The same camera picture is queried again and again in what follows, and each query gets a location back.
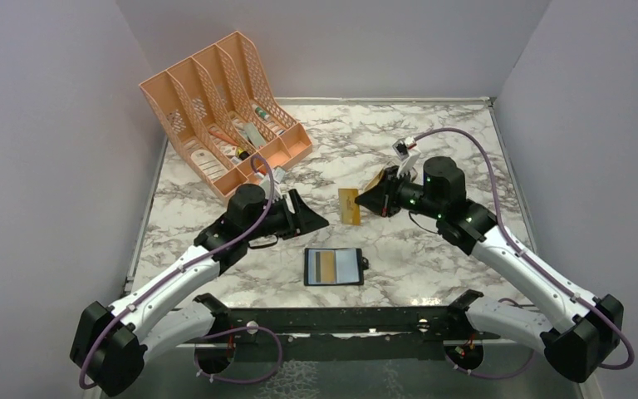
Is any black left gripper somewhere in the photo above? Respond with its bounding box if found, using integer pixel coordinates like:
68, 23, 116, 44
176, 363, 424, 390
245, 190, 329, 242

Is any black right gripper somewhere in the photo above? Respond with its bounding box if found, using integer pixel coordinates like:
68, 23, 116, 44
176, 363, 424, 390
356, 165, 444, 219

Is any gold striped credit card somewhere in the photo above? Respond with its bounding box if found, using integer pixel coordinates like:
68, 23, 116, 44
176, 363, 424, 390
315, 250, 336, 284

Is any black leather card holder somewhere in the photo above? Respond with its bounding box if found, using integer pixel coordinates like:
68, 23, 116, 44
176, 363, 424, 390
303, 248, 370, 287

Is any beige oval card tray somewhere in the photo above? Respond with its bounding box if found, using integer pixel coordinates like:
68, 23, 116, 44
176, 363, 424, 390
363, 165, 400, 193

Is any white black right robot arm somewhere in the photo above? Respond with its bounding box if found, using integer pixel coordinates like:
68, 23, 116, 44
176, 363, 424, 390
355, 156, 624, 382

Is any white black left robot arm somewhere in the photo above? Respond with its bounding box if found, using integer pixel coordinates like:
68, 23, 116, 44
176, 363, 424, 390
70, 184, 329, 397

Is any green white tube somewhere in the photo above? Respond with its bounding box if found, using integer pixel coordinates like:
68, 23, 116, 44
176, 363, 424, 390
252, 103, 271, 121

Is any orange plastic desk organizer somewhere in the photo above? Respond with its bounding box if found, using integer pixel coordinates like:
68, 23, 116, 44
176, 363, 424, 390
140, 32, 313, 202

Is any orange pen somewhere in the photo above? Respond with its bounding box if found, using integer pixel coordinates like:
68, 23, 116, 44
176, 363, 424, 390
209, 128, 238, 146

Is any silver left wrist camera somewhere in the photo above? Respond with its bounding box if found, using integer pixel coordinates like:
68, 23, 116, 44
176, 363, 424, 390
272, 167, 287, 191

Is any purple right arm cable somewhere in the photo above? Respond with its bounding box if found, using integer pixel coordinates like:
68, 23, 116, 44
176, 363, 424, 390
412, 127, 636, 381

